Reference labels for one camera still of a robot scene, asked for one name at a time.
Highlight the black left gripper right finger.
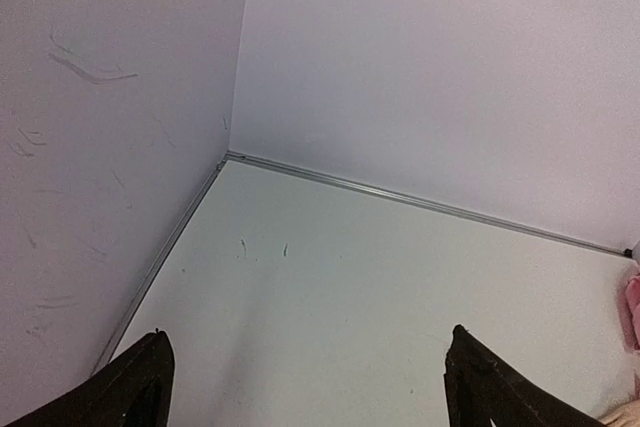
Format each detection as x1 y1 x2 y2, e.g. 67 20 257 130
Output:
444 325 601 427

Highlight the pink hoodie cloth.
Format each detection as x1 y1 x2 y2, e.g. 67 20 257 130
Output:
620 274 639 352

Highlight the mannequin hand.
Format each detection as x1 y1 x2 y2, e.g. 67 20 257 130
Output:
599 400 640 427

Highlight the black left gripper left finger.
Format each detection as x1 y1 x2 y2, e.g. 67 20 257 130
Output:
11 330 175 427

